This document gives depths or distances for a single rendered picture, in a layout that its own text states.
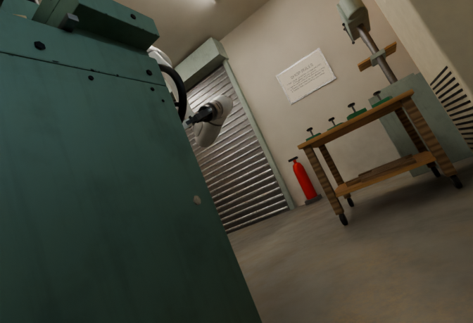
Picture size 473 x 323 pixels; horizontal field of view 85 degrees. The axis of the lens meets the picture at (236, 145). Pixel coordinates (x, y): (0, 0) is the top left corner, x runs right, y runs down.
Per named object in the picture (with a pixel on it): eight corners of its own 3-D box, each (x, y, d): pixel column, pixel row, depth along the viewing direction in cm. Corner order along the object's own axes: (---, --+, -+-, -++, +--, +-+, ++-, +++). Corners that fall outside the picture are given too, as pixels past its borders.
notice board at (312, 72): (336, 78, 318) (319, 47, 328) (336, 78, 317) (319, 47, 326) (291, 105, 346) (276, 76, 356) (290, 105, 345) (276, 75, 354)
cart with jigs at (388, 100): (444, 173, 170) (393, 89, 183) (473, 186, 120) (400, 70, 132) (346, 207, 198) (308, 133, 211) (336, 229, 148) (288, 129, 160)
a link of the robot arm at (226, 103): (228, 105, 118) (217, 129, 125) (240, 99, 132) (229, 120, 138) (208, 93, 120) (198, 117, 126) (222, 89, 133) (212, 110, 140)
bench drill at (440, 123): (468, 148, 222) (375, 3, 254) (494, 151, 169) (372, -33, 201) (408, 170, 244) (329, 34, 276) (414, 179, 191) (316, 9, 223)
